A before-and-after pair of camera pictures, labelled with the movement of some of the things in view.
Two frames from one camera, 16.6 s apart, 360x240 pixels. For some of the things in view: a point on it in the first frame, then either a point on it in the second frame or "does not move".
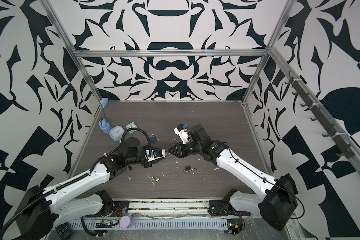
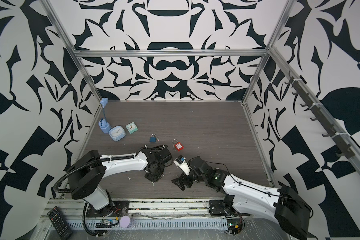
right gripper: [181, 150] → [180, 184]
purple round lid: [125, 221] does not move
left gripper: [148, 164] → [154, 179]
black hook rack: [343, 149] does not move
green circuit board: [234, 226] does not move
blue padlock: [153, 138] does not move
